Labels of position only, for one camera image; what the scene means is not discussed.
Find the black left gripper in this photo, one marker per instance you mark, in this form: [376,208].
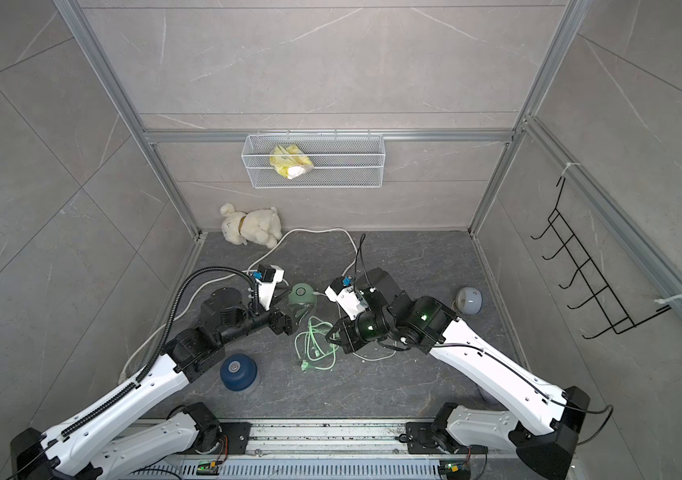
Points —
[278,326]

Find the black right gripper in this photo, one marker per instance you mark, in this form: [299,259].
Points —
[348,340]

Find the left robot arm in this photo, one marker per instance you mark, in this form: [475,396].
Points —
[92,443]

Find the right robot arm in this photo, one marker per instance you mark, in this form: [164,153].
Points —
[540,422]

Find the white plush teddy bear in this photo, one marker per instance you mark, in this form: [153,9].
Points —
[261,227]

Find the yellow packet in basket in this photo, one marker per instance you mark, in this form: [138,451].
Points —
[290,162]

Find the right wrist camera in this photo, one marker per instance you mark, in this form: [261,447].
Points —
[342,292]

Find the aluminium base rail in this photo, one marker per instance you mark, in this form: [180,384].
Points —
[312,449]

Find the white wire wall basket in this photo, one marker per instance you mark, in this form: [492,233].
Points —
[340,160]

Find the black wire hook rack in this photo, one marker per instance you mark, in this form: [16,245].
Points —
[585,271]

